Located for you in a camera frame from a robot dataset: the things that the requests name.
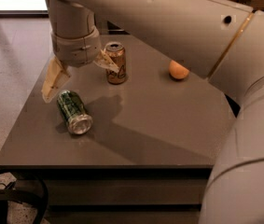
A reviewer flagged orange fruit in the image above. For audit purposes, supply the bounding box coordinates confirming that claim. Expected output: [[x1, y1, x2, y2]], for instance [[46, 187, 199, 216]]
[[169, 61, 189, 80]]

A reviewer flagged grey table drawer unit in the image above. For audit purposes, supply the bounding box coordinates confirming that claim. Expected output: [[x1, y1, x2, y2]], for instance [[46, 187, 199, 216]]
[[11, 168, 214, 224]]

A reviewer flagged green soda can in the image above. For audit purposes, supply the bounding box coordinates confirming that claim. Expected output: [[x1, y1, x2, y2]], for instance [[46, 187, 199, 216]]
[[57, 90, 93, 135]]

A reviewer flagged gold soda can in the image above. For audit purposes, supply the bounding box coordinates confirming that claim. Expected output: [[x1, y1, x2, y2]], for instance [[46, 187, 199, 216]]
[[104, 41, 127, 85]]

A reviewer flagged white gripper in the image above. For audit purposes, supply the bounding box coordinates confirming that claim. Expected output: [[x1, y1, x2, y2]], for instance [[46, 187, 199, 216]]
[[41, 28, 119, 103]]

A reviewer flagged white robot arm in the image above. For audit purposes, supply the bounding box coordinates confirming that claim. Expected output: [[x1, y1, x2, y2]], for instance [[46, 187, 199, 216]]
[[61, 0, 264, 224]]

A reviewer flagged black headset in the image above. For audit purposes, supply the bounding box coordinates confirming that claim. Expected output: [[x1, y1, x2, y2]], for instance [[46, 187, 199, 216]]
[[0, 170, 49, 224]]

